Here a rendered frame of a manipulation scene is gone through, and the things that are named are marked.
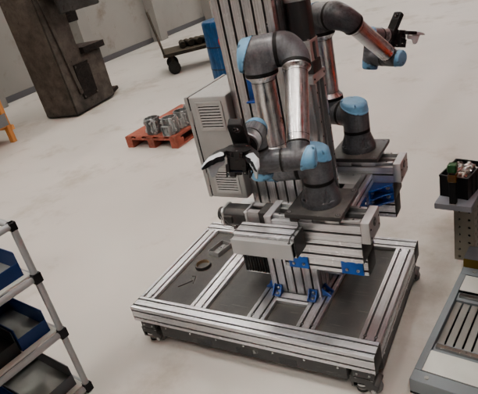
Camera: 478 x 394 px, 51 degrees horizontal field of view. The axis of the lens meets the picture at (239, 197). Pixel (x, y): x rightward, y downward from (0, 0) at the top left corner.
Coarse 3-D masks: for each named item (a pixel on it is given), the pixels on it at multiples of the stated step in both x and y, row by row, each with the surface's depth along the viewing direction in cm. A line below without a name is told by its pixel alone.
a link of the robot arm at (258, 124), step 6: (252, 120) 156; (258, 120) 156; (246, 126) 153; (252, 126) 152; (258, 126) 153; (264, 126) 157; (264, 132) 155; (264, 138) 156; (264, 144) 156; (258, 150) 156
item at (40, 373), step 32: (0, 224) 194; (0, 256) 206; (0, 288) 194; (0, 320) 223; (32, 320) 218; (0, 352) 199; (32, 352) 205; (0, 384) 193; (32, 384) 228; (64, 384) 223
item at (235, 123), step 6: (228, 120) 138; (234, 120) 137; (240, 120) 136; (228, 126) 137; (234, 126) 136; (240, 126) 136; (234, 132) 138; (240, 132) 138; (246, 132) 140; (234, 138) 141; (240, 138) 141; (246, 138) 141
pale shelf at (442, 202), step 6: (438, 198) 248; (444, 198) 246; (474, 198) 241; (438, 204) 243; (444, 204) 242; (462, 204) 238; (468, 204) 237; (474, 204) 238; (456, 210) 239; (462, 210) 237; (468, 210) 236
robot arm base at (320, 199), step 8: (304, 184) 188; (320, 184) 183; (328, 184) 184; (336, 184) 188; (304, 192) 190; (312, 192) 185; (320, 192) 184; (328, 192) 185; (336, 192) 187; (304, 200) 191; (312, 200) 186; (320, 200) 185; (328, 200) 186; (336, 200) 186; (312, 208) 187; (320, 208) 186; (328, 208) 186
